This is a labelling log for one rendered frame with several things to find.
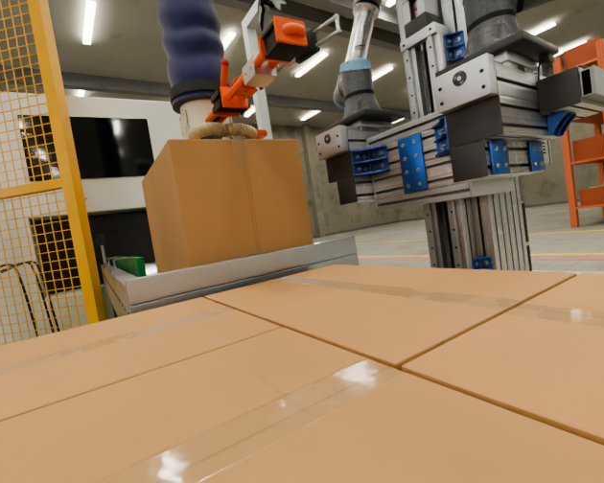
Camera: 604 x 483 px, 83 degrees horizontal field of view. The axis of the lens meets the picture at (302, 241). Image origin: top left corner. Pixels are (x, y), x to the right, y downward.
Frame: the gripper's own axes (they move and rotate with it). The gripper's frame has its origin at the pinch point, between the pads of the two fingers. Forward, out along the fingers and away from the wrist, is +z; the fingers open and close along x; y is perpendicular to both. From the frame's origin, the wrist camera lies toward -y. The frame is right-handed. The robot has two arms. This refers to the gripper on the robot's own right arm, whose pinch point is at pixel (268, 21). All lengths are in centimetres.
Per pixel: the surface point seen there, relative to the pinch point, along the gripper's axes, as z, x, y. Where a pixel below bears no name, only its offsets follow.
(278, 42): 47, -59, -41
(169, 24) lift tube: 10.3, -0.5, -41.9
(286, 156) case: 63, -29, -22
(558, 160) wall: 4, 311, 1337
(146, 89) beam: -293, 754, 144
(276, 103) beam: -292, 754, 517
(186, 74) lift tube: 28.6, -4.3, -40.2
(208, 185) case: 70, -27, -48
